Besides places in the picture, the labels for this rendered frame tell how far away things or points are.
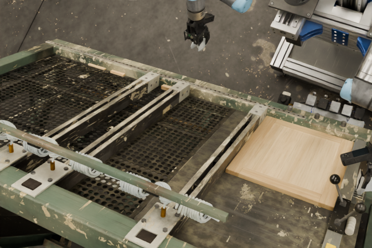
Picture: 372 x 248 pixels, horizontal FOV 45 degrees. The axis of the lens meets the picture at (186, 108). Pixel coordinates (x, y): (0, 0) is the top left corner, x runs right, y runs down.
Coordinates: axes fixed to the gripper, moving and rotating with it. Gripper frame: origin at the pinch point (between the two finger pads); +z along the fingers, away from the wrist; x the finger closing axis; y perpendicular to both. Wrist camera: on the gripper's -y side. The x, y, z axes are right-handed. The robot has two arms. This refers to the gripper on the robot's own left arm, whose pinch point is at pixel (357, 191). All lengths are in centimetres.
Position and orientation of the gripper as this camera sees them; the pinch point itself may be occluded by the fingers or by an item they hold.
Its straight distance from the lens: 172.8
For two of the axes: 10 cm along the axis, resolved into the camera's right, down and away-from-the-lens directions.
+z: -1.0, 8.9, 4.5
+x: 1.1, -4.4, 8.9
